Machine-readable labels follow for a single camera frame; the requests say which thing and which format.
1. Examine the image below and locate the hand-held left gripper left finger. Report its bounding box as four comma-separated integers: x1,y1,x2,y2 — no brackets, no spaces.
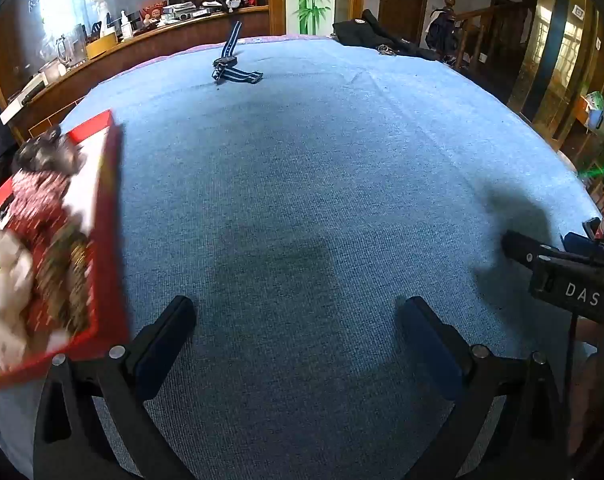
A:
33,296,197,480

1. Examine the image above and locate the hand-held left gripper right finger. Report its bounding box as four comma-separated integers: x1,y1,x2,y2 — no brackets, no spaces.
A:
399,296,577,480

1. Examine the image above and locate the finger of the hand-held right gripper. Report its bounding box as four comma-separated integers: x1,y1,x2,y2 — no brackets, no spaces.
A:
502,230,577,273
562,231,604,261

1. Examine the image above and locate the leopard print scrunchie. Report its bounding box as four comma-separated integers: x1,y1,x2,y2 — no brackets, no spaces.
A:
29,222,93,346

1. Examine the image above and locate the red gift box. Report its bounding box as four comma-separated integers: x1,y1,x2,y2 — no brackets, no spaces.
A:
0,109,130,391

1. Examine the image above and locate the black white patterned scrunchie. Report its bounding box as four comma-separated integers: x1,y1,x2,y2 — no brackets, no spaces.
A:
11,127,85,176

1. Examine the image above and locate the person's right forearm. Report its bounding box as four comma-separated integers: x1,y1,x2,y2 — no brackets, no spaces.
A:
564,317,604,461

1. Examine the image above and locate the green white packet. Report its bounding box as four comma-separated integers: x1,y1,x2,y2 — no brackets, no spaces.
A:
584,91,604,131

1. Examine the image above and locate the dark red scrunchie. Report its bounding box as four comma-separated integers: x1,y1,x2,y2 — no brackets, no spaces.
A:
9,170,75,241

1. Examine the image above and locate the wooden stair railing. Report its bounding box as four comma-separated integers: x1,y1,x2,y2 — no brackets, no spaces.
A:
444,0,527,81

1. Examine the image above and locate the blue tablecloth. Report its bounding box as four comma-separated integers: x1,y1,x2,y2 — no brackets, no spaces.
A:
0,35,604,480

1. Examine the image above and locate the black backpack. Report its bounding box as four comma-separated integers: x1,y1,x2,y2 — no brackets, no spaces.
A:
424,7,465,53

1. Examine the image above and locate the black jacket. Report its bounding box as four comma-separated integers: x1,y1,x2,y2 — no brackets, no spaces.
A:
332,9,440,61

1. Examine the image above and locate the white flat box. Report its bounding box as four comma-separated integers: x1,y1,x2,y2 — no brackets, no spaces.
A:
0,72,48,126

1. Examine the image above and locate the wooden counter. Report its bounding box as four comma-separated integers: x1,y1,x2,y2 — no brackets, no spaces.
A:
0,5,271,141

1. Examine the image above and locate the yellow box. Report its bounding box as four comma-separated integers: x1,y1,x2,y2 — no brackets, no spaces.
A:
86,30,120,58

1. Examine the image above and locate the clear glass pitcher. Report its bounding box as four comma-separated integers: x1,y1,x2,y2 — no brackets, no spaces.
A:
57,27,88,66

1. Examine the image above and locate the black cable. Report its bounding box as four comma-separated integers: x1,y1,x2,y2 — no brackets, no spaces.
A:
564,310,580,391

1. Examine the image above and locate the blue striped strap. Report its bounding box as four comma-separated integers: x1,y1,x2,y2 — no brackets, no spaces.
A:
212,21,263,86

